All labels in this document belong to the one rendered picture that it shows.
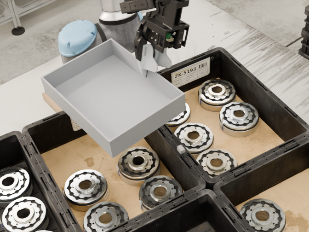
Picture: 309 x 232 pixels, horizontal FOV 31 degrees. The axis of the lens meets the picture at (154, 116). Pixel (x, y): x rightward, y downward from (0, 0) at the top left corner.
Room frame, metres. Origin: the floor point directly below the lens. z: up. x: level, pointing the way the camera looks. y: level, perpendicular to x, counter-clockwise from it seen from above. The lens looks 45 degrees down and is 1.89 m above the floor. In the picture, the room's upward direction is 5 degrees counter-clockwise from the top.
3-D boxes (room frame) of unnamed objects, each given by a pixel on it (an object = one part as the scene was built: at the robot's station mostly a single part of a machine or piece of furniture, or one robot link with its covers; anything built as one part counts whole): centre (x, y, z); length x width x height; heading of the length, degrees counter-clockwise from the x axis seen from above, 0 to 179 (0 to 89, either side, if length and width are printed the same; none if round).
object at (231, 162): (0.85, -0.14, 0.86); 0.10 x 0.10 x 0.01
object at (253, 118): (1.01, -0.22, 0.86); 0.10 x 0.10 x 0.01
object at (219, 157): (0.85, -0.14, 0.86); 0.05 x 0.05 x 0.01
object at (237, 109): (1.01, -0.22, 0.86); 0.05 x 0.05 x 0.01
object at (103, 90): (0.91, 0.09, 1.07); 0.27 x 0.20 x 0.05; 35
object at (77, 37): (1.32, 0.20, 0.89); 0.13 x 0.12 x 0.14; 112
